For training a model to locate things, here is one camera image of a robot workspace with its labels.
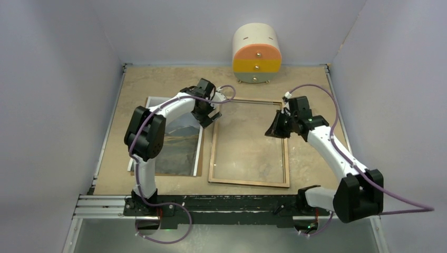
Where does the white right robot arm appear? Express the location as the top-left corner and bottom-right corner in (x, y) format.
(265, 93), (384, 223)

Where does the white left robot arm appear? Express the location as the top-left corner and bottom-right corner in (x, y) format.
(124, 79), (230, 216)

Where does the aluminium rail frame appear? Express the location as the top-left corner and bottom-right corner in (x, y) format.
(64, 65), (388, 252)

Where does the brown backing board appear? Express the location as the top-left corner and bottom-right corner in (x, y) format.
(143, 97), (207, 178)

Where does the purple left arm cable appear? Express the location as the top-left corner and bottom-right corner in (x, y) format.
(128, 85), (237, 245)

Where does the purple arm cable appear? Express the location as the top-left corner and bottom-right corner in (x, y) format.
(128, 85), (237, 245)
(285, 83), (435, 238)

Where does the small round drawer cabinet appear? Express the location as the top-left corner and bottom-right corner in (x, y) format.
(232, 23), (282, 84)

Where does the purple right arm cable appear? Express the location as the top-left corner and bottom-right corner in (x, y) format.
(285, 83), (435, 238)

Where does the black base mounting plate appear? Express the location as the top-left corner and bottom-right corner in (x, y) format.
(123, 194), (329, 229)

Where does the landscape photo print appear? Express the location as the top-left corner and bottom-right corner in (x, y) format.
(124, 97), (203, 176)

